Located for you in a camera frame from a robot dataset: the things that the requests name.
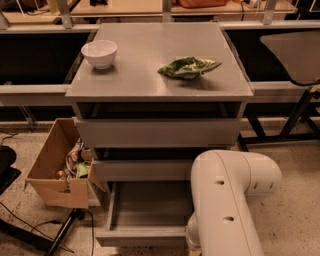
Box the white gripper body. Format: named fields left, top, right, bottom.
left=186, top=234, right=201, bottom=251

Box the grey bottom drawer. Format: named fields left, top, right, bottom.
left=96, top=181, right=193, bottom=247

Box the grey drawer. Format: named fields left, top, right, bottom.
left=96, top=181, right=193, bottom=247
left=93, top=160, right=192, bottom=181
left=76, top=119, right=240, bottom=148

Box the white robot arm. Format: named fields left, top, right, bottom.
left=186, top=150, right=282, bottom=256

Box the grey middle drawer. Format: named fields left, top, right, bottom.
left=93, top=160, right=192, bottom=181

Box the grey top drawer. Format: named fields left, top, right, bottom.
left=76, top=119, right=240, bottom=148

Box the grey drawer cabinet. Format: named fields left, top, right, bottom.
left=65, top=22, right=255, bottom=188

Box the cardboard box with clutter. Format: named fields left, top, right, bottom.
left=26, top=118, right=106, bottom=208

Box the black tripod stand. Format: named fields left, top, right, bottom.
left=0, top=209, right=84, bottom=256

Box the green leaf-shaped dish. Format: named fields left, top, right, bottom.
left=158, top=56, right=221, bottom=80

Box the black object at left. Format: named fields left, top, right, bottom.
left=0, top=145, right=21, bottom=195

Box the white ceramic bowl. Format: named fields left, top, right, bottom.
left=81, top=40, right=118, bottom=69

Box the brown bag on desk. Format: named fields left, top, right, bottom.
left=174, top=0, right=229, bottom=9

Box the black floor cable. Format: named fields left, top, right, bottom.
left=0, top=201, right=96, bottom=256

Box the black table leg frame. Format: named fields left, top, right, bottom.
left=238, top=87, right=320, bottom=152

